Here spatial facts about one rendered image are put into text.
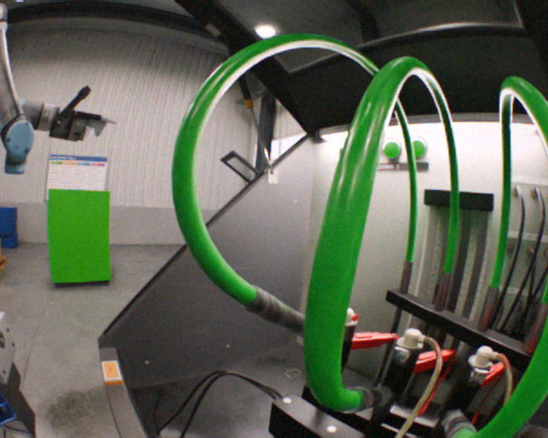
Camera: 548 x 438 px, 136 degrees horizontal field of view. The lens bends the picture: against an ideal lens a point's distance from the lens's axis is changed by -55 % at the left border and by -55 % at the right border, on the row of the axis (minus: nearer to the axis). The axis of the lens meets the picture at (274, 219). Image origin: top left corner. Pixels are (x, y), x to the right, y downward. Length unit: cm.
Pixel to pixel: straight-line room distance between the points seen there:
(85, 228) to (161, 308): 300
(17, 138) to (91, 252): 304
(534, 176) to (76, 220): 365
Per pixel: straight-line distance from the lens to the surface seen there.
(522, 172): 51
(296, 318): 19
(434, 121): 51
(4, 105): 58
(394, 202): 53
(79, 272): 356
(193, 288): 50
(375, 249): 55
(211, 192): 728
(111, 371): 43
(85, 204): 341
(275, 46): 19
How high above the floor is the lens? 123
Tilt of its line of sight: 3 degrees down
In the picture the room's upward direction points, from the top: 4 degrees clockwise
